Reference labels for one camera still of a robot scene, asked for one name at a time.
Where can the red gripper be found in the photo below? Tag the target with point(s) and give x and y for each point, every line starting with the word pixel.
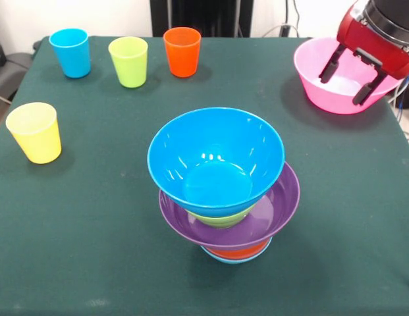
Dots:
pixel 382 52

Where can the large pink plastic bowl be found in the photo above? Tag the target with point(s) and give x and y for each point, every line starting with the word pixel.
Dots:
pixel 309 75

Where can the purple plastic bowl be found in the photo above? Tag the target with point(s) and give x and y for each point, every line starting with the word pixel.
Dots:
pixel 283 204

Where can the large blue plastic bowl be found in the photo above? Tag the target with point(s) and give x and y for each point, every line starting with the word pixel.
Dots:
pixel 210 148

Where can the small green plastic bowl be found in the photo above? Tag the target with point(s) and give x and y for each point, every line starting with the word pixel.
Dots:
pixel 220 221

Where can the orange plastic bowl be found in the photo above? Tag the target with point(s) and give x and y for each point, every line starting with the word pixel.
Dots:
pixel 238 254

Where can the small blue plastic bowl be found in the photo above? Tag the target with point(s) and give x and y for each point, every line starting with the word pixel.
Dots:
pixel 237 260

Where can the black power plug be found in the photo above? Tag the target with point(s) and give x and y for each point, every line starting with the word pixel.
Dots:
pixel 284 30

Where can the orange plastic cup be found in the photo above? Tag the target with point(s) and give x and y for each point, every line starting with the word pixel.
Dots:
pixel 181 56

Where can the lime green plastic cup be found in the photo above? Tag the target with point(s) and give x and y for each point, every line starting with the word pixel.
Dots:
pixel 129 62

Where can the blue plastic cup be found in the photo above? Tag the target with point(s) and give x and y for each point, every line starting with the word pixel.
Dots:
pixel 72 52

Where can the dark green tablecloth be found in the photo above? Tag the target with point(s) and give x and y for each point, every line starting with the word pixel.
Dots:
pixel 92 214

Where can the yellow plastic cup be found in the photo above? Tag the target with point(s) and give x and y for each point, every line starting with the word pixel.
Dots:
pixel 36 138

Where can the black chair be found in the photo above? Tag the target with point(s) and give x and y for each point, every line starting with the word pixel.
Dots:
pixel 10 72

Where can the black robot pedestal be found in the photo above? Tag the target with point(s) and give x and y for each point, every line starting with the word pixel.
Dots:
pixel 204 19

